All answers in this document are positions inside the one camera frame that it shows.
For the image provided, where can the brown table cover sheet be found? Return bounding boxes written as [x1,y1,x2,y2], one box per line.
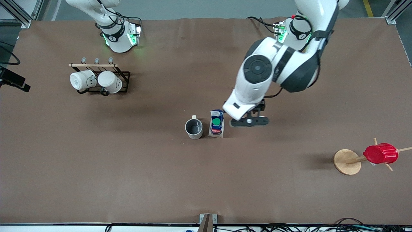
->
[0,18,412,225]

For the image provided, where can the white mug with face print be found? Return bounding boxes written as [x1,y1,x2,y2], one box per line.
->
[70,70,97,91]

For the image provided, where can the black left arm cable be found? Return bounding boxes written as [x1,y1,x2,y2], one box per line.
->
[314,5,340,81]
[265,86,284,99]

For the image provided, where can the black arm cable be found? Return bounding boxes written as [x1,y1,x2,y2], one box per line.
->
[0,42,21,65]
[314,5,340,81]
[265,86,284,99]

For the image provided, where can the black wire mug rack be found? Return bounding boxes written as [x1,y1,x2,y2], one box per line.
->
[69,57,130,96]

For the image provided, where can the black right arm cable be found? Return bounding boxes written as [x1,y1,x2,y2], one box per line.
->
[0,42,21,65]

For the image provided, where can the blue white milk carton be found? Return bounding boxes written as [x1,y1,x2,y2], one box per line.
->
[208,110,225,138]

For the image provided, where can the plain white mug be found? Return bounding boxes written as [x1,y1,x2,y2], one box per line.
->
[98,71,123,96]

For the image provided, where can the red plastic cup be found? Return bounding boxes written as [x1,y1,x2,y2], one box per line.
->
[363,143,399,164]

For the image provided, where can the black arm base cables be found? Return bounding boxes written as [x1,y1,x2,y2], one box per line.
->
[95,0,143,33]
[247,16,280,34]

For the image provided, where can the black right arm base cables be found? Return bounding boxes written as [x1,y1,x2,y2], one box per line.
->
[95,0,143,33]

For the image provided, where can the grey ribbed mug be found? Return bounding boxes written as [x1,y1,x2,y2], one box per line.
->
[185,115,203,140]

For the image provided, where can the aluminium frame profile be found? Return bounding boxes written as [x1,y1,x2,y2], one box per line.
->
[383,0,407,25]
[0,0,44,29]

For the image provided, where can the black cable bundle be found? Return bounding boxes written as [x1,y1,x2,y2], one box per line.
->
[257,217,412,232]

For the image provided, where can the black left arm base cables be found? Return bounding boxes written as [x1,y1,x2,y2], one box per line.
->
[247,16,280,34]

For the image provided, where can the wooden mug tree stand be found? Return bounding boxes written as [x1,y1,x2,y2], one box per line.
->
[334,138,412,176]

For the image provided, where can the grey metal mount bracket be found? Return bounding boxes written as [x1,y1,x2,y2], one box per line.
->
[197,214,218,232]

